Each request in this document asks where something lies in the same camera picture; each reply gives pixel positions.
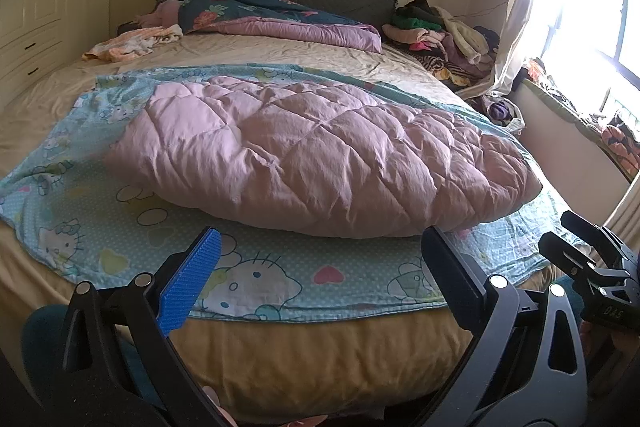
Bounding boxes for pink pillow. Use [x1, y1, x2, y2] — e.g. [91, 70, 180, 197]
[150, 0, 183, 28]

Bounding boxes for pile of mixed clothes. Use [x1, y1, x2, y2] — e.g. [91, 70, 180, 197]
[382, 0, 501, 88]

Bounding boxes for pink quilted jacket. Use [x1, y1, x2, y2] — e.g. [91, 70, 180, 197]
[102, 74, 543, 240]

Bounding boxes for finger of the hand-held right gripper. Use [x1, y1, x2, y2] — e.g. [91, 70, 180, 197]
[560, 209, 631, 259]
[539, 231, 598, 282]

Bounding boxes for white curtain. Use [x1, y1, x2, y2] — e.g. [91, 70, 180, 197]
[492, 0, 556, 95]

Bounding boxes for bed with beige sheet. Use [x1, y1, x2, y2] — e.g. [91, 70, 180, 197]
[0, 24, 576, 413]

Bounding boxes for dark floral quilt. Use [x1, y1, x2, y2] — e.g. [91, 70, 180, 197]
[177, 0, 383, 52]

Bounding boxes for window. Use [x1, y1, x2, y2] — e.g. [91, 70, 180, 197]
[530, 0, 640, 118]

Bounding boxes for white bag of clothes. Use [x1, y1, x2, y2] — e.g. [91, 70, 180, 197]
[475, 92, 526, 135]

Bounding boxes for cream wardrobe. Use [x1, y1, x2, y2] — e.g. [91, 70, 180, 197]
[0, 0, 121, 108]

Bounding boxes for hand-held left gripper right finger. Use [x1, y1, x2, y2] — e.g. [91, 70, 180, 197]
[421, 225, 588, 427]

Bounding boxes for colourful cloth heap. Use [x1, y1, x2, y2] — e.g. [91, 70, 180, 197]
[525, 57, 640, 178]

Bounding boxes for white radiator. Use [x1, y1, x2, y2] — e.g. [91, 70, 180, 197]
[602, 177, 640, 233]

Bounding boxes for peach and white cloth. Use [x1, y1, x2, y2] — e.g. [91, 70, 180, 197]
[82, 24, 184, 62]

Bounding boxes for person's teal pants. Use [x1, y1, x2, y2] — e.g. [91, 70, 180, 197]
[20, 304, 166, 408]

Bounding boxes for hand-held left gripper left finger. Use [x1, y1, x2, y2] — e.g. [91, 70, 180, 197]
[62, 227, 223, 427]

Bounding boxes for blue cartoon print sheet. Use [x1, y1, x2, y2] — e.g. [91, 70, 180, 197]
[0, 63, 576, 324]

